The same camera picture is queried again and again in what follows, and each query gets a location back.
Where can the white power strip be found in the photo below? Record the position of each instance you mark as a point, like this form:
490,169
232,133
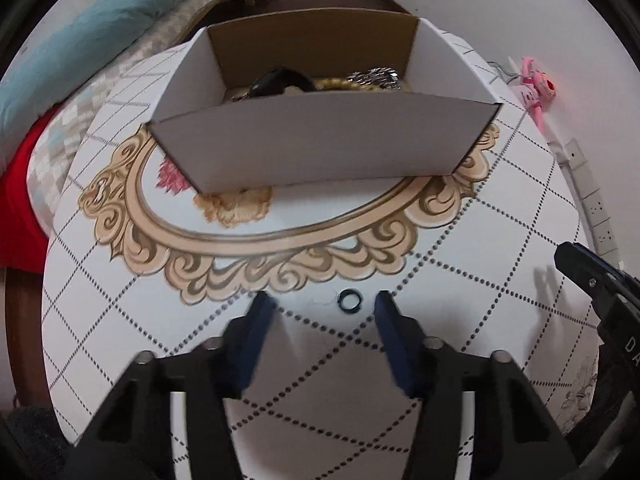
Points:
600,215

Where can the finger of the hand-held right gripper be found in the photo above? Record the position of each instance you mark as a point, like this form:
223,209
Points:
582,265
627,274

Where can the white cardboard box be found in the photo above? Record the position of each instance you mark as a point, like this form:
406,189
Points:
325,145

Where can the light blue quilt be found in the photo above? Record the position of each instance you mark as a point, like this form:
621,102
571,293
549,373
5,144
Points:
75,35

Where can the black wrist band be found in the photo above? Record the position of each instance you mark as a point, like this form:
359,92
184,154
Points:
280,77

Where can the dark fuzzy clothing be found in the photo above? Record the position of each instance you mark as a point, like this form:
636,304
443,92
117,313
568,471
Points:
30,440

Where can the patterned white tablecloth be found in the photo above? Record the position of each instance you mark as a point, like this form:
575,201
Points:
450,270

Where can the pink plush toy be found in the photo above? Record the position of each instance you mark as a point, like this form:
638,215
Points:
537,90

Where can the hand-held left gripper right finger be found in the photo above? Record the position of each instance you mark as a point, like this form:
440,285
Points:
395,350

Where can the red blanket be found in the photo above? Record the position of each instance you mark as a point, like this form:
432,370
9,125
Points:
20,200

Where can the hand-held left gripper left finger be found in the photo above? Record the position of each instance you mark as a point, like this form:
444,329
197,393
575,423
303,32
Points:
252,340

